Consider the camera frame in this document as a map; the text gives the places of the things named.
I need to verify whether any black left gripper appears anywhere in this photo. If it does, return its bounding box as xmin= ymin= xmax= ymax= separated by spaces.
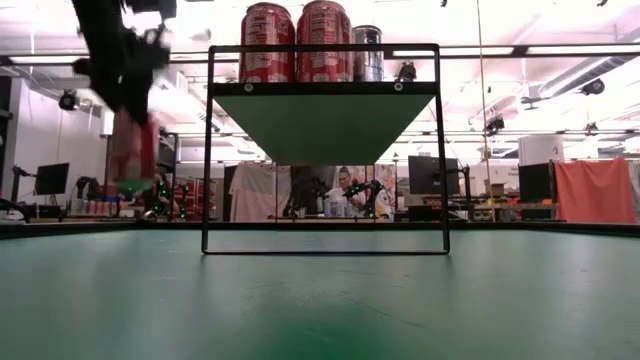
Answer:
xmin=74 ymin=24 xmax=171 ymax=127

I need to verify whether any red soda can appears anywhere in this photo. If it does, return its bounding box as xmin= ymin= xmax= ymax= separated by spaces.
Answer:
xmin=110 ymin=112 xmax=161 ymax=199
xmin=239 ymin=2 xmax=297 ymax=84

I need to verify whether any red Coca-Cola can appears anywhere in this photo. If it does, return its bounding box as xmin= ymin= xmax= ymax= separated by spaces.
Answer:
xmin=295 ymin=0 xmax=354 ymax=84

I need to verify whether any slim blue silver energy can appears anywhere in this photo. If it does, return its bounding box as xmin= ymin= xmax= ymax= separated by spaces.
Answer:
xmin=352 ymin=24 xmax=385 ymax=83

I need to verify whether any black monitor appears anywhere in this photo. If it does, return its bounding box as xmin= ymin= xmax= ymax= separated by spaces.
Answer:
xmin=33 ymin=162 xmax=71 ymax=196
xmin=407 ymin=155 xmax=461 ymax=196
xmin=518 ymin=162 xmax=554 ymax=202

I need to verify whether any red bin storage rack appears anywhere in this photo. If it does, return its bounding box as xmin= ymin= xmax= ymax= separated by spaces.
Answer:
xmin=172 ymin=177 xmax=204 ymax=221

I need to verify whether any white cloth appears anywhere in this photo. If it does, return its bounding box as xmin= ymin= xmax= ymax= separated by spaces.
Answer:
xmin=228 ymin=160 xmax=292 ymax=224

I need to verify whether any person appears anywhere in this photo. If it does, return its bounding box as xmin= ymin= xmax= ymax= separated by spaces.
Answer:
xmin=324 ymin=166 xmax=371 ymax=219

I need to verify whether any floral cloth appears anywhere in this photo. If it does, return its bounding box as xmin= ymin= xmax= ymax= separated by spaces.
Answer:
xmin=374 ymin=163 xmax=398 ymax=221

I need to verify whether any green table mat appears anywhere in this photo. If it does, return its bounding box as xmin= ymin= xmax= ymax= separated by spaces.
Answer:
xmin=0 ymin=228 xmax=640 ymax=360

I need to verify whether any long background workbench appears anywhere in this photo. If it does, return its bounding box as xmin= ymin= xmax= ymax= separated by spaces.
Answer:
xmin=394 ymin=199 xmax=566 ymax=224

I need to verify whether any white cabinet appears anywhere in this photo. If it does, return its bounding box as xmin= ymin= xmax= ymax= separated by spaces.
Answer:
xmin=518 ymin=134 xmax=566 ymax=166

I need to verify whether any orange cloth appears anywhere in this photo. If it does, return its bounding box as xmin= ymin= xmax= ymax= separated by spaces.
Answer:
xmin=553 ymin=157 xmax=637 ymax=225

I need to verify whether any black ceiling light rail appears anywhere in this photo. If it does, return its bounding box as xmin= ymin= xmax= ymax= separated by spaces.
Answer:
xmin=0 ymin=43 xmax=640 ymax=65

